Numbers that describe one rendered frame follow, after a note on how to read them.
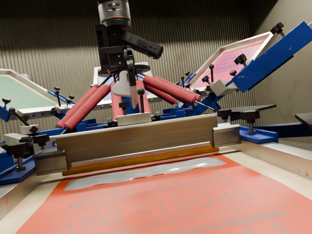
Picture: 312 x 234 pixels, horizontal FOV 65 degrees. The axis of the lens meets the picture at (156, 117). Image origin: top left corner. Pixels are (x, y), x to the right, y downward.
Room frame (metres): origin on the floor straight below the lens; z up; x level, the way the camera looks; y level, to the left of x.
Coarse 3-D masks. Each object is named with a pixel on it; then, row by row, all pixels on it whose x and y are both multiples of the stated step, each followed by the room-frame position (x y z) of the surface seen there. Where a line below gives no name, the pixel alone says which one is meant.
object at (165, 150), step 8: (192, 144) 0.62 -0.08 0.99; (200, 144) 0.62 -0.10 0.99; (208, 144) 0.62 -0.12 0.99; (136, 152) 0.61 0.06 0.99; (144, 152) 0.60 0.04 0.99; (152, 152) 0.60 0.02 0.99; (160, 152) 0.61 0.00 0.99; (88, 160) 0.59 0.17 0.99; (96, 160) 0.59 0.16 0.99; (104, 160) 0.59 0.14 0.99; (112, 160) 0.59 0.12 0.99
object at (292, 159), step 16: (240, 144) 0.63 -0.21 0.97; (256, 144) 0.55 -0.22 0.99; (272, 144) 0.53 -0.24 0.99; (272, 160) 0.50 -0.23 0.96; (288, 160) 0.45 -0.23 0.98; (304, 160) 0.41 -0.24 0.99; (32, 176) 0.55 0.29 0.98; (304, 176) 0.41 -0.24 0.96; (0, 192) 0.43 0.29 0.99; (16, 192) 0.46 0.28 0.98; (0, 208) 0.40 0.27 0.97
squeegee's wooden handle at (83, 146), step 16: (128, 128) 0.61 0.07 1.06; (144, 128) 0.61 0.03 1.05; (160, 128) 0.62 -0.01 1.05; (176, 128) 0.62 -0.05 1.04; (192, 128) 0.63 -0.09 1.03; (208, 128) 0.63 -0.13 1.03; (64, 144) 0.59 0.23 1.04; (80, 144) 0.60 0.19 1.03; (96, 144) 0.60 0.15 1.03; (112, 144) 0.60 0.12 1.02; (128, 144) 0.61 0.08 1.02; (144, 144) 0.61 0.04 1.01; (160, 144) 0.62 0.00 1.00; (176, 144) 0.62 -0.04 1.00; (80, 160) 0.59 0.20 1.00
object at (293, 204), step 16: (176, 160) 0.63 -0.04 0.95; (224, 160) 0.58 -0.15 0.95; (160, 176) 0.52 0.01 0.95; (240, 176) 0.45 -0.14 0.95; (256, 176) 0.44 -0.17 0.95; (256, 192) 0.37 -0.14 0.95; (272, 192) 0.37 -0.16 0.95; (288, 192) 0.36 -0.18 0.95; (288, 208) 0.31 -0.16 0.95; (304, 208) 0.31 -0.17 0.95; (304, 224) 0.27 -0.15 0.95
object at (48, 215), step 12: (120, 168) 0.63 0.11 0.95; (132, 168) 0.61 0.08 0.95; (144, 168) 0.60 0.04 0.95; (72, 180) 0.57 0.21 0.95; (132, 180) 0.52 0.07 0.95; (60, 192) 0.50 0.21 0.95; (72, 192) 0.49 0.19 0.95; (48, 204) 0.44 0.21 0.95; (60, 204) 0.43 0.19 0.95; (36, 216) 0.39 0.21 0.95; (48, 216) 0.38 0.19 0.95; (60, 216) 0.38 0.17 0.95; (24, 228) 0.35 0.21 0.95; (36, 228) 0.35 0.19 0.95; (48, 228) 0.34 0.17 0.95
